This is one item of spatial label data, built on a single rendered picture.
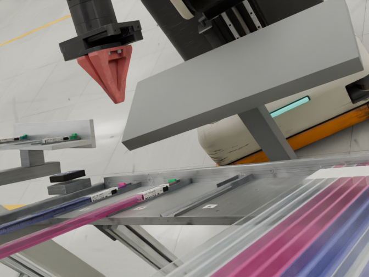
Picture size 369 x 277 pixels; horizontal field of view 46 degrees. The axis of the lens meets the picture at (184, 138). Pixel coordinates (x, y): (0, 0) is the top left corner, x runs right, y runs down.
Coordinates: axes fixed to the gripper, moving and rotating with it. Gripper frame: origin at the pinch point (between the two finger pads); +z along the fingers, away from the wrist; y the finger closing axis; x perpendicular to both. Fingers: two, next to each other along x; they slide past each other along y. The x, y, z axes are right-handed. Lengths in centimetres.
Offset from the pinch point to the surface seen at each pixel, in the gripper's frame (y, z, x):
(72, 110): -183, 10, 142
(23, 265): -94, 49, 29
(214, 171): 5.6, 15.2, 10.0
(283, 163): 17.0, 14.9, 10.3
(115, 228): -21.6, 25.6, 10.7
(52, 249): -48, 33, 13
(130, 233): -21.5, 28.4, 13.9
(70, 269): -49, 40, 16
